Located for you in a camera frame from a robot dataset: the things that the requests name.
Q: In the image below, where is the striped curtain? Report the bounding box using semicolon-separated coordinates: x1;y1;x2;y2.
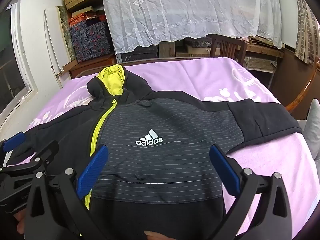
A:
292;0;320;66

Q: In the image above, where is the window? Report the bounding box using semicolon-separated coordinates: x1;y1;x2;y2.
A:
0;0;38;117

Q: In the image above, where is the grey cushion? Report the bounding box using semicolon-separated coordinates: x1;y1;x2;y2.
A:
298;98;320;161

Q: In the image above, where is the dark wooden chair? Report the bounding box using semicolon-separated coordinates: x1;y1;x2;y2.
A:
209;33;248;65

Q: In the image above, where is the white board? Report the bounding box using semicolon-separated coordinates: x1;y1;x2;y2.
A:
43;6;72;77

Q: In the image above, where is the pink printed blanket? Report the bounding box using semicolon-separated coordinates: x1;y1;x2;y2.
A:
25;57;320;240

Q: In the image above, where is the woven storage basket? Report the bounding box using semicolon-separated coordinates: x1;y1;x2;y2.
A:
243;56;278;72

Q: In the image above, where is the black hooded jacket yellow zipper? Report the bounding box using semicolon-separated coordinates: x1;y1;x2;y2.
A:
7;64;303;240

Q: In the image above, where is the person's left hand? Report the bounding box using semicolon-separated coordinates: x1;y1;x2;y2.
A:
13;211;28;240

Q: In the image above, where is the white lace cloth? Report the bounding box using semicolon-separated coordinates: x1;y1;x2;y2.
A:
100;0;286;54

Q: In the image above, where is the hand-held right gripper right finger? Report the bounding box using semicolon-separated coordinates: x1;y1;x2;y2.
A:
209;144;293;240

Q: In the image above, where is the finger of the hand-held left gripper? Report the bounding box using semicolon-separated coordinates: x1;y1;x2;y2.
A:
4;140;59;174
0;132;27;155

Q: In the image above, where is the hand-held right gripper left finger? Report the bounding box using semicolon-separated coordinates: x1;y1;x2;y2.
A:
25;144;109;240

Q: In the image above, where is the stack of blue patterned boxes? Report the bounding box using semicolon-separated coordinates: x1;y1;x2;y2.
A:
68;15;111;63

